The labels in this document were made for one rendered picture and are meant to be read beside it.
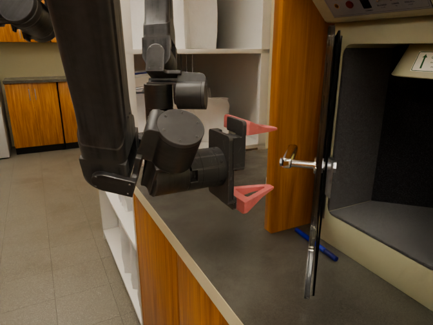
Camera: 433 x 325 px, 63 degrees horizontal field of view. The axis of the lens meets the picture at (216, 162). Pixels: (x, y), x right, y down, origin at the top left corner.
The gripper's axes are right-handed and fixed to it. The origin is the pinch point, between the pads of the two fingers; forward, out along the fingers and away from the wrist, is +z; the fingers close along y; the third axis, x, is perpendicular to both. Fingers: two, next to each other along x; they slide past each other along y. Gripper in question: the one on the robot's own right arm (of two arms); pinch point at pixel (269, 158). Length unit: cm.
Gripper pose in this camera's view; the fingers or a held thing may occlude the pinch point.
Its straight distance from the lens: 57.4
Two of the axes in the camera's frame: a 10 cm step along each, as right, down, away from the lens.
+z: 8.9, -1.3, 4.4
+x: -4.5, -2.6, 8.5
